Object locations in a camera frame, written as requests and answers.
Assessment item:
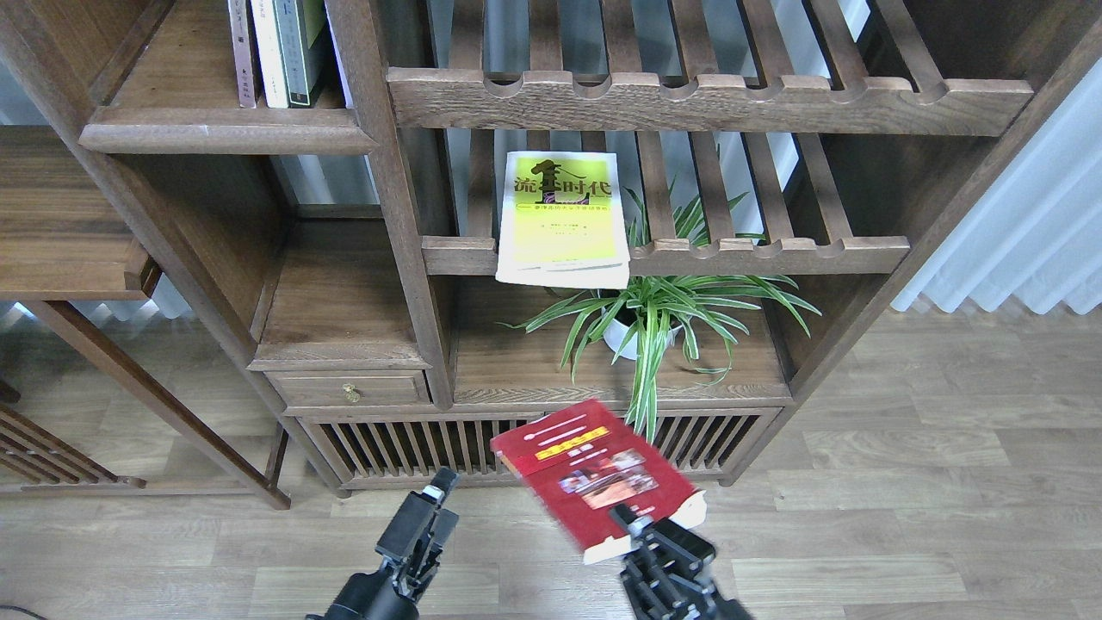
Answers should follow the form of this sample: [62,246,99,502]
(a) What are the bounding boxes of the maroon book white characters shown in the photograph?
[227,0,258,109]

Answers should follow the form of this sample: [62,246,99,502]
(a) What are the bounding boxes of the wooden side table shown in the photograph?
[1,126,290,510]

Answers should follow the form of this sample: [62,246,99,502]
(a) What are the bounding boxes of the red book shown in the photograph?
[491,400,706,565]

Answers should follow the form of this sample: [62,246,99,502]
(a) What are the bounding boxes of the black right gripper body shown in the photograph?
[619,516,754,619]

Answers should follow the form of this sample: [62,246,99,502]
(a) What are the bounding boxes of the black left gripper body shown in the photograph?
[306,565,430,619]

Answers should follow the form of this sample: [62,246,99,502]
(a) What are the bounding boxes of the white upright book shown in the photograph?
[251,0,290,109]

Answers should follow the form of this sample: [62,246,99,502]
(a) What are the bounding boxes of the white plant pot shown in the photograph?
[603,307,647,361]

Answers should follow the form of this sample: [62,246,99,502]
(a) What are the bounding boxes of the white curtain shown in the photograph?
[892,64,1101,314]

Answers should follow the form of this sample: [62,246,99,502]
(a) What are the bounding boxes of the yellow green book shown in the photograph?
[495,152,629,289]

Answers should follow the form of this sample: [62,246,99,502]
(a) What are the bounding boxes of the grey green upright book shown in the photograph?
[276,1,331,109]

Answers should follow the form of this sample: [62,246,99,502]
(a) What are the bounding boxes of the wooden slatted rack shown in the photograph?
[1,381,145,494]

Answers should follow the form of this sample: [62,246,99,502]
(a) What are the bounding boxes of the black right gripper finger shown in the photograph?
[611,504,653,539]

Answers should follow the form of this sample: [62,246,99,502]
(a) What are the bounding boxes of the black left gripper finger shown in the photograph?
[375,468,460,578]

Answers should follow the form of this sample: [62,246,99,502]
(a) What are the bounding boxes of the green spider plant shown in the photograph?
[501,177,823,463]

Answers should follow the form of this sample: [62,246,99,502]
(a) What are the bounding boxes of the left slatted cabinet door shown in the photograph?
[300,413,540,490]

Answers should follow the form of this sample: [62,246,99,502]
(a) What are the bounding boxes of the small wooden drawer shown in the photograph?
[264,369,430,407]

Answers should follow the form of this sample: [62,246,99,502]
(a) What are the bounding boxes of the slatted cabinet door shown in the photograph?
[300,413,540,490]
[653,407,782,483]

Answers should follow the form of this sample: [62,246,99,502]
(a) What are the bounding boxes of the right slatted cabinet door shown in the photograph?
[653,407,782,483]

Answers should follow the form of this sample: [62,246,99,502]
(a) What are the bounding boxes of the dark wooden bookshelf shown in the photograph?
[3,1,1099,491]

